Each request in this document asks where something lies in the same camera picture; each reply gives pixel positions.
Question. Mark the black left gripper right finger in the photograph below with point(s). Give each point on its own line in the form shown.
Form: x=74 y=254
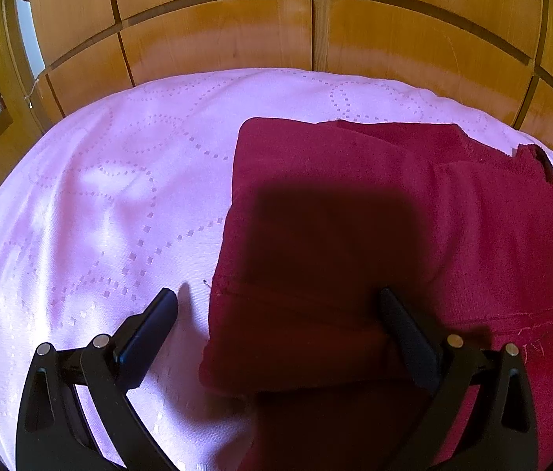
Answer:
x=501 y=431

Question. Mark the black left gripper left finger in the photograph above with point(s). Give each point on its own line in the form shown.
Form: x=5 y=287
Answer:
x=52 y=430

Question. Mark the dark red garment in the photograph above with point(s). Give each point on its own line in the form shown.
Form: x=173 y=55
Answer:
x=342 y=243

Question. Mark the pink bedspread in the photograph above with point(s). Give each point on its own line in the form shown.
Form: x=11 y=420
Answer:
x=130 y=195

